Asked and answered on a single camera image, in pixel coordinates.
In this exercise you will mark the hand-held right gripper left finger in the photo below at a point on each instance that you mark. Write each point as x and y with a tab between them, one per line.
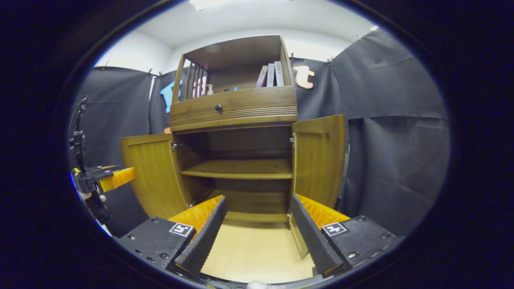
207	237

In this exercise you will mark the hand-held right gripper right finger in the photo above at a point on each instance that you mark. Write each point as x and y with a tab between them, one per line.
311	237

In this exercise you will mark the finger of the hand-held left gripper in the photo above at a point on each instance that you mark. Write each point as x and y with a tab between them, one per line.
118	178
106	171

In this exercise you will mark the wooden double-door shoe cabinet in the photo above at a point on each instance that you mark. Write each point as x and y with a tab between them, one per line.
241	144

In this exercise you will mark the wooden cabinet drawer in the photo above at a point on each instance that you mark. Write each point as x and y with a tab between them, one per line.
257	102

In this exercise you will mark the black backdrop cloth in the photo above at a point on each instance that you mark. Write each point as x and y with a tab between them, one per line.
393	160

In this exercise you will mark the clear pump bottle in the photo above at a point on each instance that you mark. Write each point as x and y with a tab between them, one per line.
210	90

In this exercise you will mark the light grey book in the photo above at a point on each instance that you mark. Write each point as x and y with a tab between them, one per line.
279	74

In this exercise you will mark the pale purple book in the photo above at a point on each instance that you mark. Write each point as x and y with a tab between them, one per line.
262	77

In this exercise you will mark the small ceiling light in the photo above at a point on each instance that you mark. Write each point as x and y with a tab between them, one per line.
374	28

